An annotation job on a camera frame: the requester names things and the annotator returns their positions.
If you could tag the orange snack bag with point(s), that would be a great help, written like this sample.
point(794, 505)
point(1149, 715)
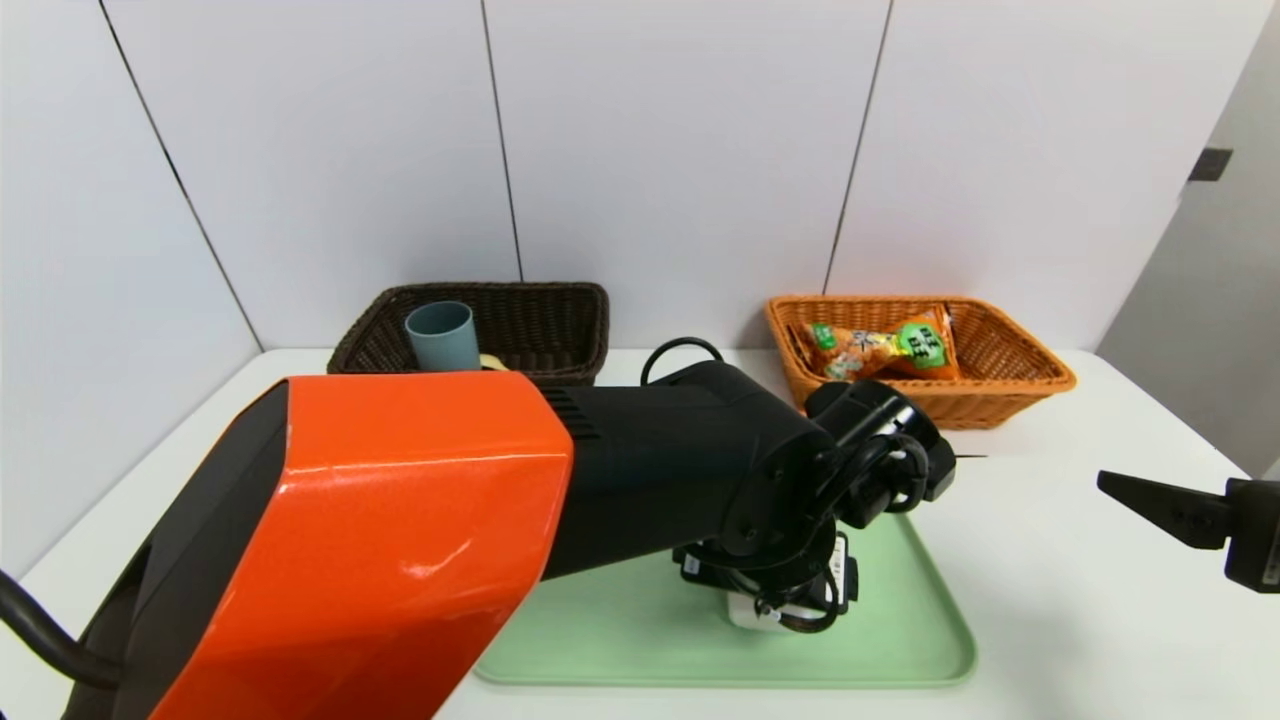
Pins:
point(880, 350)

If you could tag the green plastic tray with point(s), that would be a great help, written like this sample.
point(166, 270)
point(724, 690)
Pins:
point(900, 640)

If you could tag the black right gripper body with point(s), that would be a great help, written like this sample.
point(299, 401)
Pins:
point(1256, 535)

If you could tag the orange wicker basket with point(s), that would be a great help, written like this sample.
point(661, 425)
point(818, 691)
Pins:
point(980, 400)

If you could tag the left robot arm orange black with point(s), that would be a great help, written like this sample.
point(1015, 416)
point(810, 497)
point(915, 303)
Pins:
point(650, 470)

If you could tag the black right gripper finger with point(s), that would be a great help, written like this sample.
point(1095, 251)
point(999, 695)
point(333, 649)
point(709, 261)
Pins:
point(1165, 505)

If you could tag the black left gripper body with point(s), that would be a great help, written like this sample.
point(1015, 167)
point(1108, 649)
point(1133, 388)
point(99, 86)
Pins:
point(838, 578)

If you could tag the white soap bar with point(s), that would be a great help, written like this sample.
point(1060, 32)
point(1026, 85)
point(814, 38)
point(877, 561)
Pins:
point(745, 612)

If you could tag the dark brown wicker basket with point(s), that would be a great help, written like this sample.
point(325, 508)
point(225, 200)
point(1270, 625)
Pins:
point(540, 320)

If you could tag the blue-grey plastic cup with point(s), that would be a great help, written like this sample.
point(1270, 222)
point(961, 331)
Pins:
point(443, 340)

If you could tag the black wall bracket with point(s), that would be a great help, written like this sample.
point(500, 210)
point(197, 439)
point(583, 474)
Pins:
point(1210, 165)

